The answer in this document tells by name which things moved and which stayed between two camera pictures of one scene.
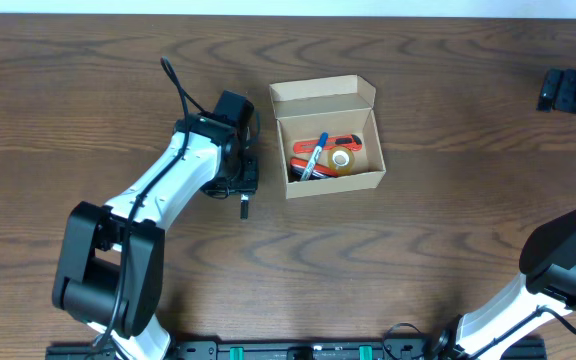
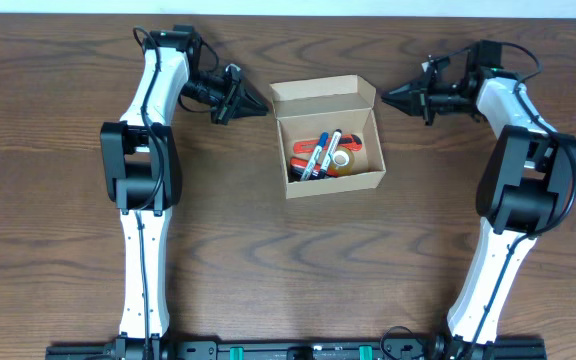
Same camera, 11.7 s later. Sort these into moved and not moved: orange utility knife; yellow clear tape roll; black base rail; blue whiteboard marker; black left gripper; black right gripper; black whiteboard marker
Moved: black left gripper; black right gripper; black whiteboard marker
Not moved: blue whiteboard marker; yellow clear tape roll; black base rail; orange utility knife
